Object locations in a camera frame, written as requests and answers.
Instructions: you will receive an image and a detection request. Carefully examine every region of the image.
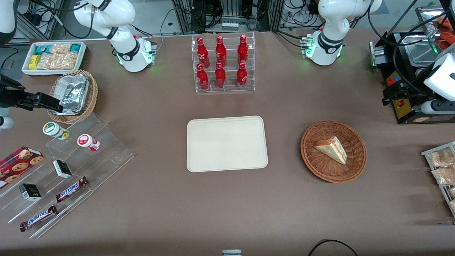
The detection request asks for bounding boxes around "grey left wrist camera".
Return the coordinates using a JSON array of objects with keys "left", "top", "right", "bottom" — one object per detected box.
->
[{"left": 421, "top": 100, "right": 455, "bottom": 114}]

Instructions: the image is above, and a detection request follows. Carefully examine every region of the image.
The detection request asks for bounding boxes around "snickers chocolate bar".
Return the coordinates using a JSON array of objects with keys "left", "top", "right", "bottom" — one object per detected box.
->
[
  {"left": 55, "top": 176, "right": 90, "bottom": 203},
  {"left": 20, "top": 204, "right": 58, "bottom": 232}
]

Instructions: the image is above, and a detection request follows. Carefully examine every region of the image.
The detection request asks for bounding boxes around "red cookie box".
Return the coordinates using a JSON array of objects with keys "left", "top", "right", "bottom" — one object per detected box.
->
[{"left": 0, "top": 146, "right": 44, "bottom": 190}]

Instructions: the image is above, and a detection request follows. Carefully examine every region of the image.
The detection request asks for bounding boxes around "brown round wicker basket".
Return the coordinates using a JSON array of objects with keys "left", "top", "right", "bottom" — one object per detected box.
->
[{"left": 300, "top": 120, "right": 368, "bottom": 183}]

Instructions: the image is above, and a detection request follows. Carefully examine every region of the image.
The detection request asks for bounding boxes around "clear acrylic stepped display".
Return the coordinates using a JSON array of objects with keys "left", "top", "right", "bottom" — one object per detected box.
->
[{"left": 0, "top": 113, "right": 135, "bottom": 239}]

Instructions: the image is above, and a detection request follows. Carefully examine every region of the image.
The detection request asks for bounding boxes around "green lid yogurt bottle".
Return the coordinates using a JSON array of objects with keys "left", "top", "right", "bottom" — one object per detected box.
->
[{"left": 43, "top": 122, "right": 70, "bottom": 140}]

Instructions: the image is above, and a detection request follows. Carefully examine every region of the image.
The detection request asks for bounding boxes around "black food warmer cabinet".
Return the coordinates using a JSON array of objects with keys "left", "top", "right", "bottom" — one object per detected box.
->
[{"left": 369, "top": 5, "right": 455, "bottom": 125}]

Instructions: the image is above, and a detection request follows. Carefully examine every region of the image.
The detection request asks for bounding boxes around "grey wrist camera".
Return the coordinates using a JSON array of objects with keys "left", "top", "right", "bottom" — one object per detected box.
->
[
  {"left": 421, "top": 100, "right": 455, "bottom": 114},
  {"left": 0, "top": 115, "right": 16, "bottom": 130}
]

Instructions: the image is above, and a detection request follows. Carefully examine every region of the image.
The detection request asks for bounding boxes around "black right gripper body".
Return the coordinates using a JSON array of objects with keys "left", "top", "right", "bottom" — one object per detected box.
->
[{"left": 0, "top": 74, "right": 26, "bottom": 108}]

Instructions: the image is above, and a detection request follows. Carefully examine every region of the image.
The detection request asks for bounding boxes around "triangular sandwich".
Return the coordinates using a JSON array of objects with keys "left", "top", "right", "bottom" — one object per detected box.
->
[{"left": 314, "top": 136, "right": 347, "bottom": 165}]

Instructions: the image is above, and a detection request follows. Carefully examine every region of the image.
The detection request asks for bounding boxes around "light tan wicker basket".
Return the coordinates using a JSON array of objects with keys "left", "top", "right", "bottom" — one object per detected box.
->
[{"left": 47, "top": 70, "right": 98, "bottom": 124}]

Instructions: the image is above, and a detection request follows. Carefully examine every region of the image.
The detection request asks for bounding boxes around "tray of wrapped snacks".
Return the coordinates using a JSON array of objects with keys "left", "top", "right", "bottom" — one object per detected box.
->
[{"left": 421, "top": 141, "right": 455, "bottom": 218}]

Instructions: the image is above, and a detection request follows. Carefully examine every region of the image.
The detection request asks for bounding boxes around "beige plastic tray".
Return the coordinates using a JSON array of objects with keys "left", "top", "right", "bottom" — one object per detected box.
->
[{"left": 187, "top": 116, "right": 268, "bottom": 173}]

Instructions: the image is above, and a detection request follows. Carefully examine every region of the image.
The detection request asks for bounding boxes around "red cola bottle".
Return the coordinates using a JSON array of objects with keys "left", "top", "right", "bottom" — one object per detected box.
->
[
  {"left": 236, "top": 62, "right": 248, "bottom": 90},
  {"left": 197, "top": 37, "right": 210, "bottom": 68},
  {"left": 196, "top": 63, "right": 209, "bottom": 91},
  {"left": 215, "top": 62, "right": 227, "bottom": 89},
  {"left": 215, "top": 36, "right": 228, "bottom": 68},
  {"left": 237, "top": 34, "right": 249, "bottom": 65}
]

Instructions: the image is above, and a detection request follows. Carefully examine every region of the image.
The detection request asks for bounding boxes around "black floor cable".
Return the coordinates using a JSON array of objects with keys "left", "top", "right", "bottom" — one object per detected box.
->
[{"left": 307, "top": 239, "right": 359, "bottom": 256}]

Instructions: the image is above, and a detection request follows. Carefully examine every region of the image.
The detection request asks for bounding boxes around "silver foil tray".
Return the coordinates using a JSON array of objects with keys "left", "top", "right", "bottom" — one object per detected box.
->
[{"left": 52, "top": 74, "right": 90, "bottom": 116}]

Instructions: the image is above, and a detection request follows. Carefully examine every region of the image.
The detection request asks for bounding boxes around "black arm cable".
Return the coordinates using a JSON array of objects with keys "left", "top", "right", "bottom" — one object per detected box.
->
[{"left": 367, "top": 0, "right": 432, "bottom": 94}]

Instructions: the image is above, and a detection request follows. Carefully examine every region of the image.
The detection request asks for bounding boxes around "clear acrylic bottle rack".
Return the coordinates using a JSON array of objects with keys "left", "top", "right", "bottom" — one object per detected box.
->
[{"left": 191, "top": 32, "right": 256, "bottom": 94}]

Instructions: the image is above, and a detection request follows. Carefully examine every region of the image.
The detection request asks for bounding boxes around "red lid yogurt bottle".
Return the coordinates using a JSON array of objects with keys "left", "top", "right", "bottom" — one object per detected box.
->
[{"left": 77, "top": 134, "right": 101, "bottom": 152}]

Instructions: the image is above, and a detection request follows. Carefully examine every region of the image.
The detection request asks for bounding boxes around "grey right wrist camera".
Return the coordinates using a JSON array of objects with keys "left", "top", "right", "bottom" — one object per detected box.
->
[{"left": 0, "top": 115, "right": 16, "bottom": 130}]

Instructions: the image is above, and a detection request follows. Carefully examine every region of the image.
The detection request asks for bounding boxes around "small black box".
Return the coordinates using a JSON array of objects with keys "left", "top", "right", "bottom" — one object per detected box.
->
[
  {"left": 18, "top": 183, "right": 42, "bottom": 202},
  {"left": 53, "top": 159, "right": 73, "bottom": 179}
]

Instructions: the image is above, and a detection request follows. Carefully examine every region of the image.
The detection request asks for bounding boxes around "white plastic snack bin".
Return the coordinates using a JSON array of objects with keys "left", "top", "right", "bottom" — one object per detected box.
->
[{"left": 21, "top": 41, "right": 87, "bottom": 76}]

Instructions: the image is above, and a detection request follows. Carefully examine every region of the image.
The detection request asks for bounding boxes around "orange fried food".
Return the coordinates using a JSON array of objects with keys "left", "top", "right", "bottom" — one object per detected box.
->
[{"left": 437, "top": 16, "right": 455, "bottom": 51}]

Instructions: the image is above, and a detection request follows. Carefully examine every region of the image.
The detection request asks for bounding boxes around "clear rice cracker bag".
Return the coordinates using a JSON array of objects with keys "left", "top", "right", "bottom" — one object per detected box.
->
[
  {"left": 37, "top": 53, "right": 78, "bottom": 70},
  {"left": 49, "top": 43, "right": 72, "bottom": 55}
]

